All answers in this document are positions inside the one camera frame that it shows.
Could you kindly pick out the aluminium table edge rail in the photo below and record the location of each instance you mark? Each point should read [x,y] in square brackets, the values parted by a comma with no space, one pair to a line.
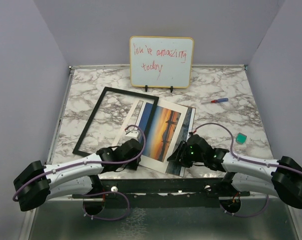
[52,147]

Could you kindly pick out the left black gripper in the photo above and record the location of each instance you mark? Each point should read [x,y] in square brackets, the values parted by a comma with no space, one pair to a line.
[134,163]

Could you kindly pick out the black whiteboard stand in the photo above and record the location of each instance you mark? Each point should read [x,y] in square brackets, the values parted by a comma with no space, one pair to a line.
[146,87]

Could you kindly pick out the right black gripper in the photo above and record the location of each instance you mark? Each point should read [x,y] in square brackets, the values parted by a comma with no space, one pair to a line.
[179,158]

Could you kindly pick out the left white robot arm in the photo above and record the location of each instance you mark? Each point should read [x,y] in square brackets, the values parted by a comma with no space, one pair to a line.
[38,183]

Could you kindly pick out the yellow-framed whiteboard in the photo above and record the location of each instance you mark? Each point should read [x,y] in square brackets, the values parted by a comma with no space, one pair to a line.
[161,62]

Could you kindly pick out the brown frame backing board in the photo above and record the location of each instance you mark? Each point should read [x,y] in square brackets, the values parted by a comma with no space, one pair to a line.
[174,168]

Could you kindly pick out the black picture frame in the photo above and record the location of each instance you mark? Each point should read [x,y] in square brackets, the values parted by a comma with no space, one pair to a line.
[155,99]

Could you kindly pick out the sunset fishing photo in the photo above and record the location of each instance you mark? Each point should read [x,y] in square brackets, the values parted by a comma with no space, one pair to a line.
[162,132]

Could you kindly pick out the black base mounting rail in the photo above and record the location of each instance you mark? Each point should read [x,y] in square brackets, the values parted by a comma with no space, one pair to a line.
[171,193]

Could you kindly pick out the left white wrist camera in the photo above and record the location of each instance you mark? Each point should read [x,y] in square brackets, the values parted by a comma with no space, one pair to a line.
[133,134]

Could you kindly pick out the teal green eraser block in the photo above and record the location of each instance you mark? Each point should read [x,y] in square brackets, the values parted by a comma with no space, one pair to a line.
[241,138]

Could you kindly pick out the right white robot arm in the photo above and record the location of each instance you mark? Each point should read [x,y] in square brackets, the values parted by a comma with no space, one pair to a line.
[280,178]

